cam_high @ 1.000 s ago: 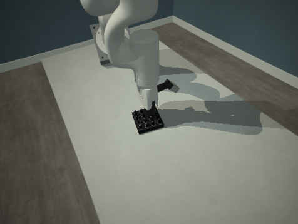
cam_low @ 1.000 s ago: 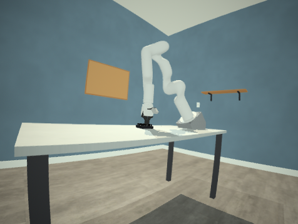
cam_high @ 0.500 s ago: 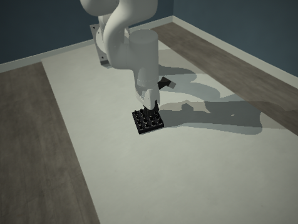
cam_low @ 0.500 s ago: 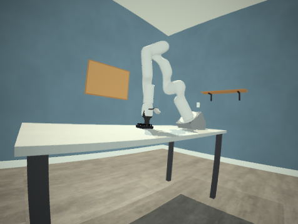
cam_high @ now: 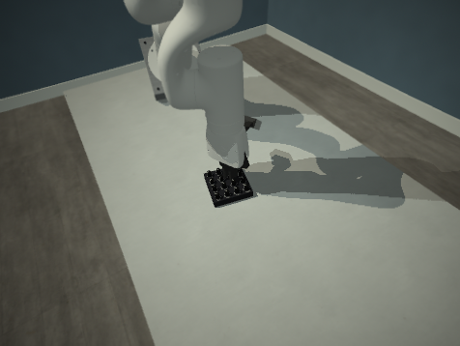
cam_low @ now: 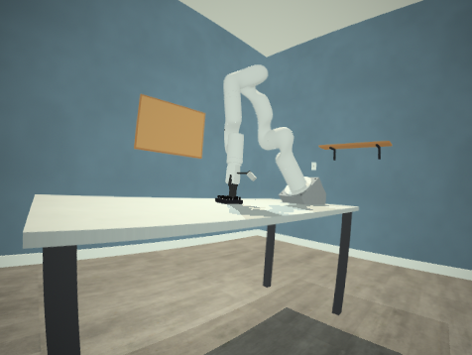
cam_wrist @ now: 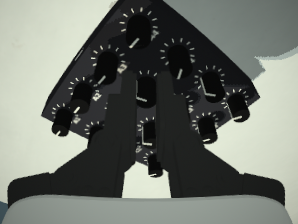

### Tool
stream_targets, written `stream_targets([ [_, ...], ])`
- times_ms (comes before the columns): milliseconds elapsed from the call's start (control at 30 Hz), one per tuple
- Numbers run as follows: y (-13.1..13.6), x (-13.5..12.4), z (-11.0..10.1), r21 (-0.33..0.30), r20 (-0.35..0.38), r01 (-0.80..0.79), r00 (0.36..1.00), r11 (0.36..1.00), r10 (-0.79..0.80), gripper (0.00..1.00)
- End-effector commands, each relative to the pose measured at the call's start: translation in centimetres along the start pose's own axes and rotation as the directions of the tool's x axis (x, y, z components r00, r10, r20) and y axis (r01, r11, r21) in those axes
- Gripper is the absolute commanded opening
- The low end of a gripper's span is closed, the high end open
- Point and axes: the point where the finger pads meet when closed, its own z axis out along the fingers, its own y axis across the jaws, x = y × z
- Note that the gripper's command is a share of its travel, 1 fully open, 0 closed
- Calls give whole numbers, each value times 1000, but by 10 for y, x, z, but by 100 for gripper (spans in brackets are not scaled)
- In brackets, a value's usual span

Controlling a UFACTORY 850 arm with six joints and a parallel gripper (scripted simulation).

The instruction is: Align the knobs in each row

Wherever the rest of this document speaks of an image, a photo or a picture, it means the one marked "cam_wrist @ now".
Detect black knob box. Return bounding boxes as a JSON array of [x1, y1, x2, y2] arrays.
[[41, 0, 260, 178]]

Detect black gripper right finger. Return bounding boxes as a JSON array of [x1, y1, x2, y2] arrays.
[[155, 71, 285, 207]]

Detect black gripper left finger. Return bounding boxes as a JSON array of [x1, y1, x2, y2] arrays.
[[7, 71, 137, 209]]

